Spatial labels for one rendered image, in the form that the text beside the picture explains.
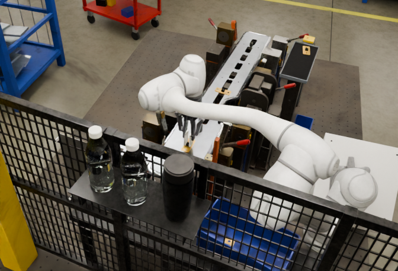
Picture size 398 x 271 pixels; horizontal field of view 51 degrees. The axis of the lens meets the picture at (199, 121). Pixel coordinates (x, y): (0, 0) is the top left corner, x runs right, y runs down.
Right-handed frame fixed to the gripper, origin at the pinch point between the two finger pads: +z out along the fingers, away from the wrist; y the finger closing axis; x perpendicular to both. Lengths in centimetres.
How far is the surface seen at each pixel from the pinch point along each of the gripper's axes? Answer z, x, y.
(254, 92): -12.8, 28.3, 20.3
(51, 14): 49, 144, -190
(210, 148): 5.6, 3.9, 9.3
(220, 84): 6, 53, -3
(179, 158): -55, -62, 21
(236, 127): -0.4, 15.5, 16.9
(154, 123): 1.5, 4.1, -18.5
